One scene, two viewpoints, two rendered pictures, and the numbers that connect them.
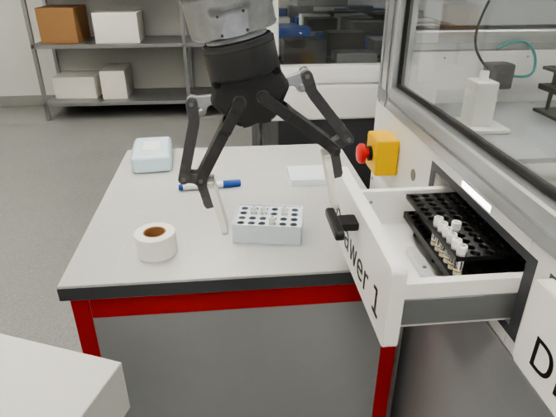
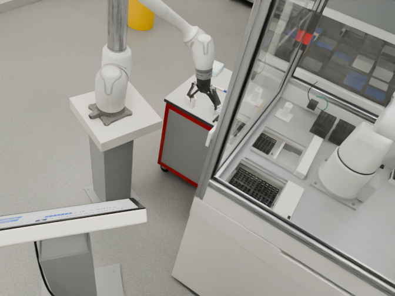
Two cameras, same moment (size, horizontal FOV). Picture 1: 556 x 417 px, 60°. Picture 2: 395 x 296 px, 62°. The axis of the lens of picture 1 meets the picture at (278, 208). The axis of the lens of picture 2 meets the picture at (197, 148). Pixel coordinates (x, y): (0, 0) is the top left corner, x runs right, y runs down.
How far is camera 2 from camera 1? 133 cm
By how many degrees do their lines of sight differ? 28
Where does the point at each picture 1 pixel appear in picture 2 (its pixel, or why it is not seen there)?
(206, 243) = (202, 106)
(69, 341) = not seen: hidden behind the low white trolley
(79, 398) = (153, 121)
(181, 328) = (186, 122)
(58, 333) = not seen: hidden behind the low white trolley
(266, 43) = (205, 81)
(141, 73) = not seen: outside the picture
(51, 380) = (151, 116)
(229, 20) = (199, 76)
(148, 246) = (187, 100)
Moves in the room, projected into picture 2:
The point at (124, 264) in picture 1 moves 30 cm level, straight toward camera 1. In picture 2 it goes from (180, 100) to (164, 129)
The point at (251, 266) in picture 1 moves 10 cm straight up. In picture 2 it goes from (206, 117) to (209, 105)
